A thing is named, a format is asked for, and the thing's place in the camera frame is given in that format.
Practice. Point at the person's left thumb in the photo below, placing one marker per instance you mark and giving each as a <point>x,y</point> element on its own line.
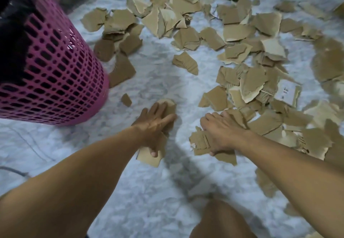
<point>153,149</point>

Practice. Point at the ragged torn cardboard piece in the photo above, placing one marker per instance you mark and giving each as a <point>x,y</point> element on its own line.
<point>200,143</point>

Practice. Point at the person's right hand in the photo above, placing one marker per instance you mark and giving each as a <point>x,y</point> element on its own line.
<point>223,134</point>

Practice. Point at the cardboard scrap with white label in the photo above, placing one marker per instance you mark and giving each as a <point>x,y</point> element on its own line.
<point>287,92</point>

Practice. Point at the person's right thumb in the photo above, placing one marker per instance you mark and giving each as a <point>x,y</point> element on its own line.
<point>216,152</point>

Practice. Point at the person's left forearm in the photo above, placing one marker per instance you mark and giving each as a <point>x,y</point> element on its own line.
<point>72,184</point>

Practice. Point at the person's bare leg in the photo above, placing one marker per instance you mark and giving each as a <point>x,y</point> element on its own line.
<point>223,221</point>

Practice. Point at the pink plastic mesh basket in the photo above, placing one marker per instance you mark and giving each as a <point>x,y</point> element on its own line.
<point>59,71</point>

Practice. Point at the person's left hand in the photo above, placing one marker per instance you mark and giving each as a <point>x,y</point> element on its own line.
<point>150,127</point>

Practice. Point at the pile of torn cardboard scraps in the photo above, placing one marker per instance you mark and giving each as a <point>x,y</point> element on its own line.
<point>242,57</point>

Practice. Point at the person's right forearm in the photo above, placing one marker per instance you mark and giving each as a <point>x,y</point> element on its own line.
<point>290,170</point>

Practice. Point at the small torn cardboard bundle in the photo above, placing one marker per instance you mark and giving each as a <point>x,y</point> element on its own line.
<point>147,158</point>

